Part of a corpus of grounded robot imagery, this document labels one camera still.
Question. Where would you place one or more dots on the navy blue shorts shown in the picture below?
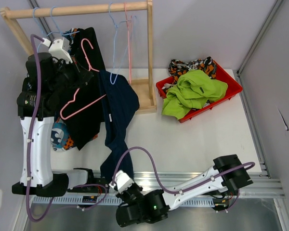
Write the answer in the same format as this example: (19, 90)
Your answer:
(119, 106)

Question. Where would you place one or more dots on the wooden clothes rack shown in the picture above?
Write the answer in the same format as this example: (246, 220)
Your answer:
(143, 87)

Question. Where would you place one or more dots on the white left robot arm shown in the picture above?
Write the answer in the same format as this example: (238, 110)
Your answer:
(37, 176)

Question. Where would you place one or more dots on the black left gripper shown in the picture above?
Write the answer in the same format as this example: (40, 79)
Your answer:
(82, 75)

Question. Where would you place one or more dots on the aluminium mounting rail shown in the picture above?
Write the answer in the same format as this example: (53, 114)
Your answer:
(262, 187)

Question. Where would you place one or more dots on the orange camouflage shorts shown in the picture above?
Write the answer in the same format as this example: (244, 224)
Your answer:
(177, 68)

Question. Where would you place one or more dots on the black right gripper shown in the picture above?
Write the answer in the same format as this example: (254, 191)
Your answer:
(123, 195)

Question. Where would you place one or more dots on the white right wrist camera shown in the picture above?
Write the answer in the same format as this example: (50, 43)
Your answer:
(121, 182)

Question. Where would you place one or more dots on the teal patterned shorts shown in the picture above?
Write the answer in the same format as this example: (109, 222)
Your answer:
(60, 137)

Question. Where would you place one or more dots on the slotted white cable duct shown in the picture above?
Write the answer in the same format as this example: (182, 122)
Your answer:
(112, 200)

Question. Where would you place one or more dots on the lime green shorts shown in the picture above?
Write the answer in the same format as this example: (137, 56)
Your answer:
(192, 91)

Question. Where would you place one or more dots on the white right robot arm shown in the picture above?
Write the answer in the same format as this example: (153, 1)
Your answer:
(227, 174)

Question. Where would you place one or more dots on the red plastic tray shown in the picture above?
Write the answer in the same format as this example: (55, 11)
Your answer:
(233, 89)

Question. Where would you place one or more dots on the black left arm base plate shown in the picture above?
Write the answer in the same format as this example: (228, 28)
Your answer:
(93, 185)

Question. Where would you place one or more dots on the black shorts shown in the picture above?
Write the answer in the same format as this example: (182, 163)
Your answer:
(85, 124)

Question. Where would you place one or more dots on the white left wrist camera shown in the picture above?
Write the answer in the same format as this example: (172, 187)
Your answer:
(59, 48)

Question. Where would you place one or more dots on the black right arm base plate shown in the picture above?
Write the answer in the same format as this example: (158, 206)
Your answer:
(220, 195)

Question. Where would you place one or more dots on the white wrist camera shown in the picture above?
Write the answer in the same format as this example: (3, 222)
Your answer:
(59, 48)
(121, 182)

